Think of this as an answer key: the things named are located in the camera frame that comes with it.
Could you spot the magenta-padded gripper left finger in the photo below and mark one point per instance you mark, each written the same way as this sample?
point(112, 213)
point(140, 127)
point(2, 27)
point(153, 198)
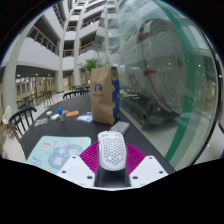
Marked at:
point(77, 168)

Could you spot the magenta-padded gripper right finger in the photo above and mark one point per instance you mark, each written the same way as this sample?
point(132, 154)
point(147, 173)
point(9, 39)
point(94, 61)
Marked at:
point(146, 170)

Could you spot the white perforated computer mouse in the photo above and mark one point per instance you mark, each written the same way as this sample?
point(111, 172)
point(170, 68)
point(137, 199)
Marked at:
point(112, 150)

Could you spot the light blue printed mouse pad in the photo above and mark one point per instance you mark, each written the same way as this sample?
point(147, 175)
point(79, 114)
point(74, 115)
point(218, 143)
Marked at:
point(55, 151)

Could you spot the clear plastic packet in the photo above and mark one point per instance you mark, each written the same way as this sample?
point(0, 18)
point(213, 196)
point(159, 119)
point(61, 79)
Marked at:
point(84, 117)
point(40, 122)

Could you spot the orange flat box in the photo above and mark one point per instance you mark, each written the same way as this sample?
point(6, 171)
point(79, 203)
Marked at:
point(72, 113)

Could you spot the small white box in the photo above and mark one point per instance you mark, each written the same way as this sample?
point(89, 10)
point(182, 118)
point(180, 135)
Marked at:
point(55, 117)
point(49, 113)

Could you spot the blue-capped small bottle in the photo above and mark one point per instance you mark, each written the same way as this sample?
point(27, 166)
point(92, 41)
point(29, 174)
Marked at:
point(60, 113)

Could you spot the black metal chair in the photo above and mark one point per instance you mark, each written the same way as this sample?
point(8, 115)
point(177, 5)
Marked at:
point(21, 121)
point(75, 94)

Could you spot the brown paper bag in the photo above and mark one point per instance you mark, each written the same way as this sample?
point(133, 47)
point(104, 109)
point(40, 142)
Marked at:
point(103, 95)

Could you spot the group of black chairs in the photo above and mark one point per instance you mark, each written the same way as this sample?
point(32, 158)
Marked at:
point(35, 99)

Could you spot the white fan-shaped chair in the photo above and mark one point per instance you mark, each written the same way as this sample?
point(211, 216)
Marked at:
point(6, 115)

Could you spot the green potted palm plant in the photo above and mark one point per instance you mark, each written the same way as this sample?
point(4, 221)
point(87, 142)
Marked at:
point(89, 65)

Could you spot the large white cylindrical exhibit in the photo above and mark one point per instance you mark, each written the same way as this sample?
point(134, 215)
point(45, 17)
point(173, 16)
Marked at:
point(156, 66)

